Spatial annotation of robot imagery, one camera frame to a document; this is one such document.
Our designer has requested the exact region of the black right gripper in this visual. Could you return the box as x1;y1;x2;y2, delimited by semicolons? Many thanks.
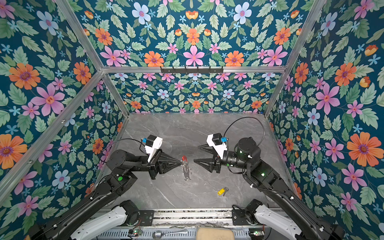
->
195;142;252;175

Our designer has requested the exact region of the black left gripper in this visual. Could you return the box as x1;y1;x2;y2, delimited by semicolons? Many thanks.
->
127;148;182;181

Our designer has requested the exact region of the large keyring with red grip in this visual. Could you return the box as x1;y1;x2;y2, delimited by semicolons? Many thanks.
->
182;156;191;181

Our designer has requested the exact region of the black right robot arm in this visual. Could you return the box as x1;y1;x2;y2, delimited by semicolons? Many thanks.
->
194;134;345;240

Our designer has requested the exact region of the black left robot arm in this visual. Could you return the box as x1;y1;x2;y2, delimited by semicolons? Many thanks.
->
27;149;186;240

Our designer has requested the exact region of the metal spoon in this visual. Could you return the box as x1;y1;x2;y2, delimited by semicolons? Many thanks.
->
152;230;188;240

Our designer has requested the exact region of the beige foam pad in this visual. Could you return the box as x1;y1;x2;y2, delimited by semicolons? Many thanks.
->
196;227;235;240

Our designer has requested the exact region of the aluminium horizontal back bar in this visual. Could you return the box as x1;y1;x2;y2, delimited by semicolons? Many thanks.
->
102;66;286;74

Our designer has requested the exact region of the aluminium left diagonal bar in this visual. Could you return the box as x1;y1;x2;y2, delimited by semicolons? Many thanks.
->
1;71;104;205

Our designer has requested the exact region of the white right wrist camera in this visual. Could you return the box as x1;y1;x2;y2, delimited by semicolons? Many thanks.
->
207;133;228;160

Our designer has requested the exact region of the black left camera cable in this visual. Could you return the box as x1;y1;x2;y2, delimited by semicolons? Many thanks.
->
103;137;148;157

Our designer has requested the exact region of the black camera cable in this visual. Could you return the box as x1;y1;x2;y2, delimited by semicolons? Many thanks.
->
223;116;266;148
103;137;148;157

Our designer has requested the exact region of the black right camera cable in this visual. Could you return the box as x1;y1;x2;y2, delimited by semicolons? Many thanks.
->
223;116;266;148

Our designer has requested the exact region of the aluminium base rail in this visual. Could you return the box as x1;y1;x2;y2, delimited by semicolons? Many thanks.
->
89;207;319;230

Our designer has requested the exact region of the black hook rail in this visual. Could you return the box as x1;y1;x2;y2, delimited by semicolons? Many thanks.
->
160;67;224;74

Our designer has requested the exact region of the aluminium frame post back right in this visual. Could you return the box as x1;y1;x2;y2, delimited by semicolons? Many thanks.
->
264;0;327;119

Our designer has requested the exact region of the aluminium frame post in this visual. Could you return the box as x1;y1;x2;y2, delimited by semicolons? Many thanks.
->
56;1;129;118
264;0;327;119

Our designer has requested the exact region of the aluminium frame post back left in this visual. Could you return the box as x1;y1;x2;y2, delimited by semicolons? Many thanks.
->
56;1;129;118

